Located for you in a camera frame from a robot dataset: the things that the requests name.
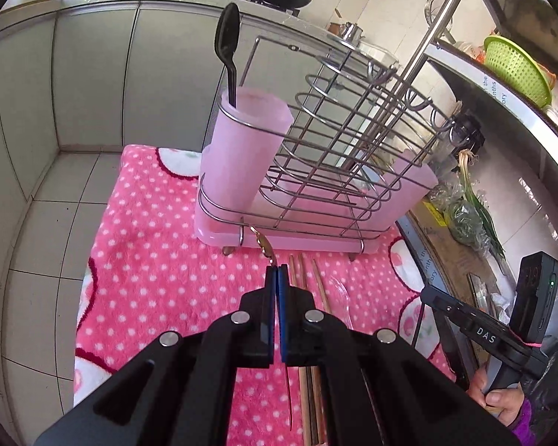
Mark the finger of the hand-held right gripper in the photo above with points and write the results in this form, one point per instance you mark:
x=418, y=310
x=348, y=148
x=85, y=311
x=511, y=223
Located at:
x=452, y=346

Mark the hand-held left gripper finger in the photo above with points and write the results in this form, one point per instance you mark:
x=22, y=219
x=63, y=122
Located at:
x=282, y=284
x=272, y=284

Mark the gold metal spoon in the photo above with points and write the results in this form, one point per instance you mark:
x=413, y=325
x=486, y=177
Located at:
x=263, y=245

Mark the tall pink plastic cup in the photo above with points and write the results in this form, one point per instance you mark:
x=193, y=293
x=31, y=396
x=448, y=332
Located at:
x=242, y=148

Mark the person's right hand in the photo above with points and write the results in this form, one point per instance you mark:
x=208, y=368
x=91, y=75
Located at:
x=504, y=404

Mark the wooden chopstick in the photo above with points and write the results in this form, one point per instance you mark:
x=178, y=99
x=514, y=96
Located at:
x=320, y=284
x=292, y=272

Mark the crumpled white plastic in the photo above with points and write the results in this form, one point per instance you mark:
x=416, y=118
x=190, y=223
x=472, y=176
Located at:
x=503, y=299

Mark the pink plastic drip tray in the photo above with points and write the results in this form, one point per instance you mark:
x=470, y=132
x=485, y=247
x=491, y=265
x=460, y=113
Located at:
x=279, y=237

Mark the flat metal strip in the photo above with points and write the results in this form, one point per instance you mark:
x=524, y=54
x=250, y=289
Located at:
x=480, y=290

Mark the clear plastic spoon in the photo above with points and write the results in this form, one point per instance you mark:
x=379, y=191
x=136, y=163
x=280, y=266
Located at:
x=342, y=293

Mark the black plastic bag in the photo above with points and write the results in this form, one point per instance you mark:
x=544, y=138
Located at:
x=555, y=381

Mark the green onion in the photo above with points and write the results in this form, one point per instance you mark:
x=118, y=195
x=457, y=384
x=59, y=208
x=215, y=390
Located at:
x=476, y=199

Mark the pink polka dot blanket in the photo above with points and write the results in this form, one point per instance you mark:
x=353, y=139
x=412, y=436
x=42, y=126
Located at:
x=144, y=265

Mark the wide pink plastic holder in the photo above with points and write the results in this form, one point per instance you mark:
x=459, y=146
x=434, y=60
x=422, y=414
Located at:
x=414, y=186

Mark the black knob clamp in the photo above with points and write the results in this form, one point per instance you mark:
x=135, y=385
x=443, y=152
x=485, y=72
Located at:
x=468, y=131

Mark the green plastic colander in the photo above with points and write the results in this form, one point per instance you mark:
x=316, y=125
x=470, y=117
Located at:
x=516, y=67

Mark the black plastic spoon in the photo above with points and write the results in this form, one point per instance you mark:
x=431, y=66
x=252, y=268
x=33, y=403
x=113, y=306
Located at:
x=227, y=32

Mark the steel kettle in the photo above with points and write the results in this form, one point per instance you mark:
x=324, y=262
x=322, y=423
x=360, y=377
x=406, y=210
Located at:
x=352, y=32

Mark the grey kitchen cabinets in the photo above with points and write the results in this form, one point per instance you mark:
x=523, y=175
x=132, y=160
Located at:
x=93, y=69

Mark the metal pole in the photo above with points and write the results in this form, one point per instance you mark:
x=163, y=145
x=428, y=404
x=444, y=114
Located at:
x=439, y=14

